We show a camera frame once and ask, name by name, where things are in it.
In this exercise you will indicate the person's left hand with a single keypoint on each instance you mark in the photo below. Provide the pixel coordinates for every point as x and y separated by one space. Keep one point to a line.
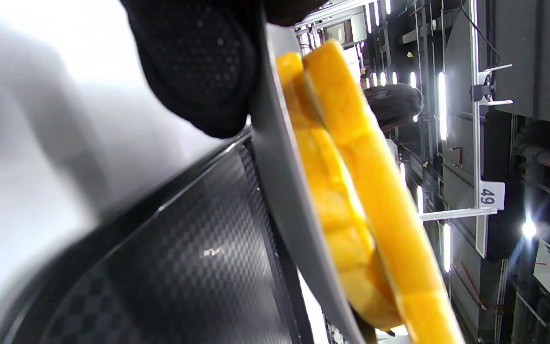
198 62

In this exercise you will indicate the grey metal plate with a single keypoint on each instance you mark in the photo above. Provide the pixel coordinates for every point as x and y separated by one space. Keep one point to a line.
280 167

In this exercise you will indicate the black food tray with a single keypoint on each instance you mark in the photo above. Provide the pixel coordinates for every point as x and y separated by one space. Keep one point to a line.
184 263

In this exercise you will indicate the toast slice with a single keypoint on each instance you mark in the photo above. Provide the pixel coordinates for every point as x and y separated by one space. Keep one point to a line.
380 191
337 215

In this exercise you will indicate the white hanging sign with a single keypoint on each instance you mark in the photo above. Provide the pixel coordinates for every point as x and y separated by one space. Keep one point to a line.
491 196

